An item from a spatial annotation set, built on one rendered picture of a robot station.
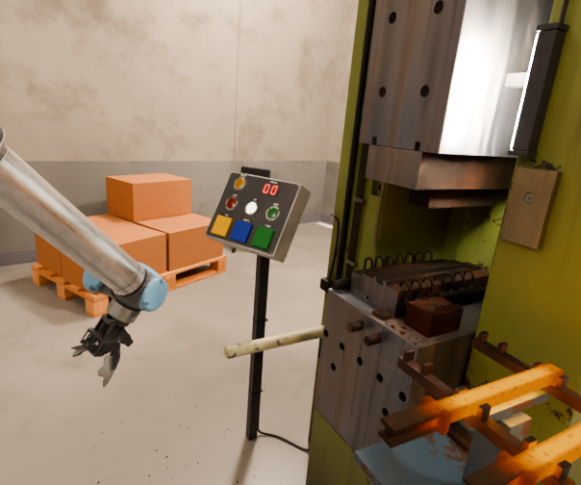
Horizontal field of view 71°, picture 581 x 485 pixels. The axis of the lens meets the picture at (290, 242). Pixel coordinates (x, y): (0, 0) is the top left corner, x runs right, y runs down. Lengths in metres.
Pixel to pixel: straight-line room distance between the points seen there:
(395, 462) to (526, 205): 0.63
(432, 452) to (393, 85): 0.89
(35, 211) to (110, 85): 3.51
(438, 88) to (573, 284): 0.52
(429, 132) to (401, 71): 0.19
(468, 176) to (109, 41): 3.66
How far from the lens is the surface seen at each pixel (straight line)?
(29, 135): 4.16
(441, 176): 1.14
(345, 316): 1.25
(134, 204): 3.65
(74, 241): 0.92
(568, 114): 1.05
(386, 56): 1.21
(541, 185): 1.04
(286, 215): 1.43
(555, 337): 1.09
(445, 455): 1.05
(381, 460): 0.99
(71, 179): 4.26
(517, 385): 0.82
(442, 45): 1.08
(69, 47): 4.25
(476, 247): 1.57
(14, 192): 0.85
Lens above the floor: 1.41
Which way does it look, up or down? 17 degrees down
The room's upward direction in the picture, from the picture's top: 5 degrees clockwise
